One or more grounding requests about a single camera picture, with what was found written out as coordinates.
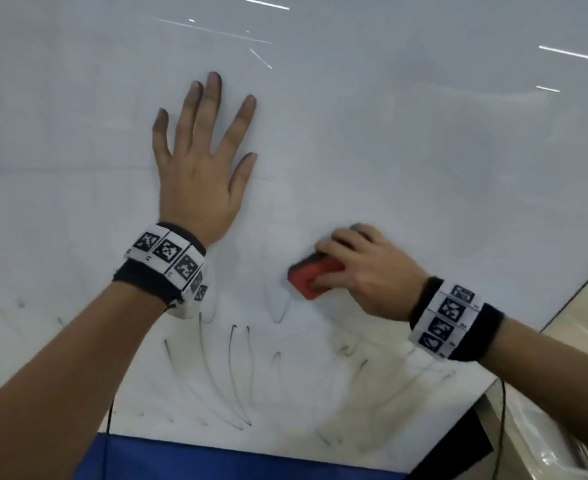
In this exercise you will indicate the blue panel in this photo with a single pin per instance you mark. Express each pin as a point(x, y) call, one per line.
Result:
point(214, 459)

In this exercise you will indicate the person's left little finger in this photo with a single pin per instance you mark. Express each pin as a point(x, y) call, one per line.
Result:
point(161, 134)

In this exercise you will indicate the person's right forearm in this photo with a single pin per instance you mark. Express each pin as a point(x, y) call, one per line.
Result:
point(553, 374)

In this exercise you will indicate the white tag marker wristband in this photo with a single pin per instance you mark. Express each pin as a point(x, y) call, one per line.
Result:
point(446, 319)
point(174, 254)

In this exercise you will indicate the person's left middle finger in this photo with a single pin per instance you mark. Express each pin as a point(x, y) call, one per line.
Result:
point(212, 102)

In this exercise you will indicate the person's left thumb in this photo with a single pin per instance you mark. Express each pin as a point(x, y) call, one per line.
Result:
point(244, 172)

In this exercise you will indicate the red whiteboard eraser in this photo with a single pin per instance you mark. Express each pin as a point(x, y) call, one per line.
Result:
point(305, 278)

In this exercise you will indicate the white whiteboard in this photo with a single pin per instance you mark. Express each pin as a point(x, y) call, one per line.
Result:
point(399, 144)

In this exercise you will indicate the person's right thumb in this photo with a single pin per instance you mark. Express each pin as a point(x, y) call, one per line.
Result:
point(335, 281)

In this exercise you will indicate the person's left hand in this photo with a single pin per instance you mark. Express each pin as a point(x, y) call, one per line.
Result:
point(194, 184)

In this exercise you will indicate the person's left forearm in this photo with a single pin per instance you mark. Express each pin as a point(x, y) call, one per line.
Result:
point(69, 379)

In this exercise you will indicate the person's right hand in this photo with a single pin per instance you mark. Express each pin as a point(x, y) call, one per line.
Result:
point(379, 279)

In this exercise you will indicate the black fabric wristband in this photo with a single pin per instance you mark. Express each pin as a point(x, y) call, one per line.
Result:
point(481, 334)
point(144, 284)

